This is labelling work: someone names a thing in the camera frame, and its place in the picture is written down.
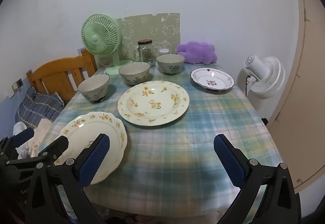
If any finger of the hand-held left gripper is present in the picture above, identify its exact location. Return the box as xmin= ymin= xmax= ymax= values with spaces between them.
xmin=6 ymin=135 xmax=70 ymax=167
xmin=0 ymin=127 xmax=35 ymax=163

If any pink cloth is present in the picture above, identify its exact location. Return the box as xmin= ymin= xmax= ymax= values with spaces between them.
xmin=29 ymin=118 xmax=55 ymax=157

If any grey ceramic bowl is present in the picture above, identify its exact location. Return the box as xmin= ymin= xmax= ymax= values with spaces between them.
xmin=78 ymin=74 xmax=110 ymax=104
xmin=156 ymin=54 xmax=185 ymax=74
xmin=118 ymin=62 xmax=151 ymax=86

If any green desk fan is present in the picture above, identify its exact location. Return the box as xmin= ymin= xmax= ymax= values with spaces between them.
xmin=81 ymin=14 xmax=134 ymax=76

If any purple plush toy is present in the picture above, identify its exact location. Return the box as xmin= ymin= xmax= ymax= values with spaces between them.
xmin=176 ymin=41 xmax=218 ymax=65

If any beige door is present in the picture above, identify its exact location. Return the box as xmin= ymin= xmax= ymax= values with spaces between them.
xmin=266 ymin=0 xmax=325 ymax=193

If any white plate with red motif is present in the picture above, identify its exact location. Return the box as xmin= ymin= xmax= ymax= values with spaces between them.
xmin=190 ymin=67 xmax=234 ymax=93

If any wall socket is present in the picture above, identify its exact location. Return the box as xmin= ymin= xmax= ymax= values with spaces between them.
xmin=13 ymin=78 xmax=24 ymax=93

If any large round yellow floral plate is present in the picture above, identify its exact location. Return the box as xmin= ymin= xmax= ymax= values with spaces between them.
xmin=117 ymin=81 xmax=190 ymax=127

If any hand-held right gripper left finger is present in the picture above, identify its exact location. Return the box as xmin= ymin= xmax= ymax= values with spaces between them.
xmin=25 ymin=133 xmax=111 ymax=224

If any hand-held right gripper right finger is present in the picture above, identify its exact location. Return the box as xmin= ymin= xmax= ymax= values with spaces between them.
xmin=213 ymin=134 xmax=301 ymax=224

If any scalloped yellow floral plate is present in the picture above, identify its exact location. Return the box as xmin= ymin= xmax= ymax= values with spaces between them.
xmin=54 ymin=111 xmax=128 ymax=185

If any white cloth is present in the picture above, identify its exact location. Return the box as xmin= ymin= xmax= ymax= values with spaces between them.
xmin=13 ymin=122 xmax=35 ymax=160

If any glass jar with dark lid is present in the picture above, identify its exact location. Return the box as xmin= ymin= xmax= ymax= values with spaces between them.
xmin=137 ymin=40 xmax=156 ymax=68

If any white standing fan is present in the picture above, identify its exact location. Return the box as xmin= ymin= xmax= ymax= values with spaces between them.
xmin=237 ymin=54 xmax=286 ymax=103

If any plaid tablecloth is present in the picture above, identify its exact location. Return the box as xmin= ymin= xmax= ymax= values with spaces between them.
xmin=38 ymin=60 xmax=283 ymax=214

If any green patterned board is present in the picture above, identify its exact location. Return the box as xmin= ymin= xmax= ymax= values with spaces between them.
xmin=115 ymin=13 xmax=181 ymax=61

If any blue plaid bedding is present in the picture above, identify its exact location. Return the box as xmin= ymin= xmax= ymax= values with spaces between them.
xmin=15 ymin=86 xmax=65 ymax=128

